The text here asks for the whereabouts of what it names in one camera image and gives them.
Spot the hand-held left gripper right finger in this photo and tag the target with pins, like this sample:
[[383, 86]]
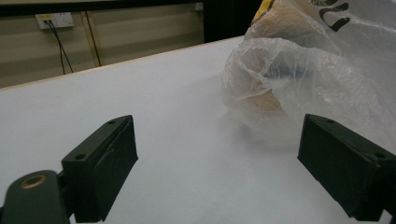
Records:
[[342, 165]]

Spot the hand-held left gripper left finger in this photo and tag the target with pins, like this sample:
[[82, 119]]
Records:
[[99, 165]]

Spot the clear plastic bag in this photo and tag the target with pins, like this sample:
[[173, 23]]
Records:
[[323, 68]]

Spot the black cabinet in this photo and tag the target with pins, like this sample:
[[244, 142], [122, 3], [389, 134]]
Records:
[[232, 18]]

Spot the white wall socket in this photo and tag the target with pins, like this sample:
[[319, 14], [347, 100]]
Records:
[[54, 20]]

